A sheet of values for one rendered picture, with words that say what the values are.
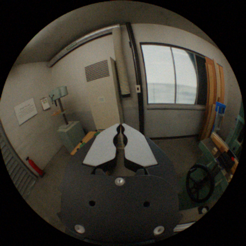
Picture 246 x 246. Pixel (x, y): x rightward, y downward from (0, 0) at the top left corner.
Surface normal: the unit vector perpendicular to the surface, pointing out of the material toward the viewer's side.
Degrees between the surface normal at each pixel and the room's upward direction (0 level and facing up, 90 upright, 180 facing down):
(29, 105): 90
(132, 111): 90
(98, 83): 90
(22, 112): 90
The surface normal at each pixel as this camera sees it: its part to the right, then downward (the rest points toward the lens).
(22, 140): 0.97, -0.03
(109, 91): -0.18, 0.48
